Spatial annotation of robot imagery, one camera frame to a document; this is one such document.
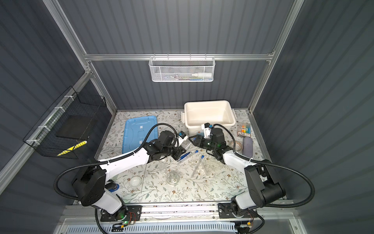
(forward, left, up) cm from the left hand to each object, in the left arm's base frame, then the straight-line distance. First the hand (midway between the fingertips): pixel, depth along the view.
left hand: (185, 150), depth 84 cm
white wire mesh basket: (+73, 0, +10) cm, 74 cm away
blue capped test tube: (+4, -4, -13) cm, 14 cm away
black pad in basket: (+8, +56, +15) cm, 58 cm away
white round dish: (-13, +29, -11) cm, 34 cm away
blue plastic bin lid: (+26, +37, -13) cm, 47 cm away
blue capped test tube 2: (-5, -7, -11) cm, 15 cm away
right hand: (+4, -4, +3) cm, 7 cm away
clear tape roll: (+7, -37, -11) cm, 39 cm away
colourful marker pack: (+19, -45, -9) cm, 49 cm away
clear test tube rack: (-7, -16, -12) cm, 21 cm away
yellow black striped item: (-5, +52, +15) cm, 55 cm away
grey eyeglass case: (+5, -42, -9) cm, 43 cm away
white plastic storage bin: (+33, -10, -3) cm, 35 cm away
